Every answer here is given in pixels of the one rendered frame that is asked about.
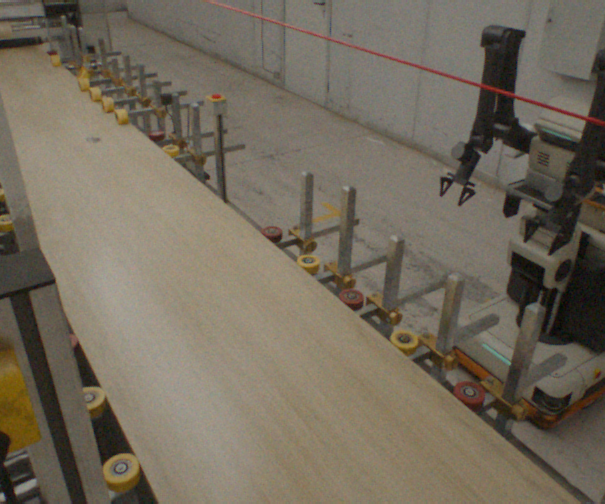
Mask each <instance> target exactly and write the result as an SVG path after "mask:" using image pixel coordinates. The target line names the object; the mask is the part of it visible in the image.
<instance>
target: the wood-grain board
mask: <svg viewBox="0 0 605 504"><path fill-rule="evenodd" d="M0 88H1V92H2V96H3V100H4V104H5V107H6V111H7V115H8V119H9V124H10V128H11V132H12V136H13V140H14V144H15V148H16V152H17V156H18V160H19V165H20V169H21V173H22V177H23V181H24V184H25V188H26V192H27V196H28V200H29V205H30V209H31V213H33V217H34V221H35V225H36V229H37V233H38V237H39V241H40V246H41V250H42V252H43V253H44V255H45V257H46V259H47V261H48V263H49V265H50V267H51V269H52V271H53V273H54V275H55V277H56V281H57V286H58V290H59V294H60V298H61V302H62V306H63V310H64V314H65V318H66V320H67V322H68V325H69V327H70V329H71V331H72V333H73V335H75V336H77V337H78V339H79V343H80V347H81V349H82V351H83V353H84V355H85V357H86V359H87V361H88V364H89V366H90V368H91V370H92V372H93V374H94V377H95V379H96V381H97V383H98V385H99V387H100V388H101V389H102V390H103V391H104V392H105V396H106V401H107V404H108V406H109V408H110V410H111V412H112V414H114V416H115V418H116V420H117V422H118V424H119V426H120V428H121V430H122V432H123V434H124V436H125V438H126V440H127V443H128V446H129V448H130V450H131V452H132V454H133V456H135V457H136V458H137V459H138V461H139V464H140V469H141V472H142V474H143V476H144V478H145V480H146V482H147V485H148V487H149V489H150V491H151V493H153V495H154V497H155V499H156V501H157V503H158V504H581V503H580V502H579V501H578V500H576V499H575V498H574V497H573V496H572V495H570V494H569V493H568V492H567V491H566V490H565V489H563V488H562V487H561V486H560V484H559V483H557V482H556V481H555V480H554V479H553V478H550V477H549V476H548V475H547V474H546V473H545V472H543V471H542V470H541V469H540V468H539V467H537V466H536V465H535V464H534V463H533V462H532V461H530V460H529V459H528V458H527V457H526V456H524V455H523V454H522V453H521V452H520V451H518V450H517V449H516V448H515V447H514V446H513V445H511V444H509V442H508V441H507V440H506V439H504V438H503V437H502V436H501V435H500V434H498V433H497V432H496V431H495V430H494V429H493V428H491V427H490V426H489V425H488V424H487V423H485V422H484V421H483V420H482V419H481V418H479V417H478V416H477V415H476V414H475V413H474V412H472V411H471V410H470V409H468V408H467V407H465V406H464V405H463V404H462V403H461V402H460V400H458V399H457V398H456V397H455V396H454V395H452V394H451V393H450V392H449V391H448V390H446V389H445V388H444V387H443V386H442V385H441V384H439V383H438V382H437V381H436V380H435V379H433V378H432V377H431V376H430V375H428V374H426V373H425V372H424V371H423V370H422V369H421V368H419V367H418V366H417V365H416V364H415V363H413V362H412V360H411V359H410V358H409V357H408V356H406V355H405V354H404V353H403V352H402V351H400V350H399V349H398V348H397V347H396V346H394V345H393V344H392V343H391V342H390V341H388V340H386V339H385V338H384V337H383V336H382V335H380V334H379V333H378V332H377V331H376V330H374V329H373V328H372V327H371V326H370V325H369V324H367V323H366V321H365V320H364V319H363V318H361V317H360V316H359V315H358V314H357V313H355V312H354V311H353V310H352V309H351V308H349V307H347V306H346V305H345V304H344V303H343V302H341V301H340V300H339V299H338V298H337V297H336V296H334V295H333V294H332V293H331V292H330V291H328V290H327V289H326V288H325V287H324V286H322V285H321V284H320V282H319V281H318V280H317V279H315V278H314V277H313V276H312V275H310V274H308V273H307V272H306V271H305V270H304V269H302V268H301V267H300V266H299V265H298V264H297V263H295V262H294V261H293V260H292V259H291V258H289V257H288V256H287V255H286V254H285V253H283V252H282V251H281V250H280V249H279V248H278V247H276V246H275V245H274V243H273V242H271V241H269V240H268V239H267V238H266V237H265V236H264V235H262V234H261V233H260V232H259V231H258V230H256V229H255V228H254V227H253V226H252V225H250V224H249V223H248V222H247V221H246V220H245V219H243V218H242V217H241V216H240V215H239V214H237V213H236V212H235V211H234V210H232V209H230V208H229V207H228V206H227V204H226V203H225V202H223V201H222V200H221V199H220V198H219V197H217V196H216V195H215V194H214V193H213V192H211V191H210V190H209V189H208V188H207V187H206V186H204V185H203V184H202V183H201V182H200V181H198V180H197V179H196V178H195V177H193V176H192V175H190V174H189V173H188V172H187V171H186V170H184V169H183V168H182V167H181V166H180V164H178V163H177V162H176V161H175V160H174V159H173V158H171V157H170V156H169V155H168V154H167V153H165V152H164V151H163V150H162V149H161V148H159V147H158V146H157V145H156V144H155V143H153V142H151V141H150V140H149V139H148V138H147V137H145V136H144V135H143V134H142V133H141V132H139V131H138V130H137V129H136V128H135V127H134V126H132V124H131V123H130V122H128V123H124V124H118V123H117V121H116V118H115V111H110V112H103V110H102V107H101V101H94V102H92V101H91V99H90V96H89V91H86V92H81V91H80V89H79V85H78V79H77V77H76V76H74V75H73V74H72V73H70V72H69V71H67V70H66V69H65V68H64V67H63V66H62V65H61V66H56V67H53V66H52V64H51V60H50V55H49V54H47V53H46V52H45V51H44V50H43V49H41V48H39V49H28V50H18V51H8V52H0ZM92 136H93V137H94V138H98V137H99V138H101V140H102V141H98V143H94V144H92V143H91V142H87V140H86V139H87V137H88V138H89V137H90V138H91V137H92Z"/></svg>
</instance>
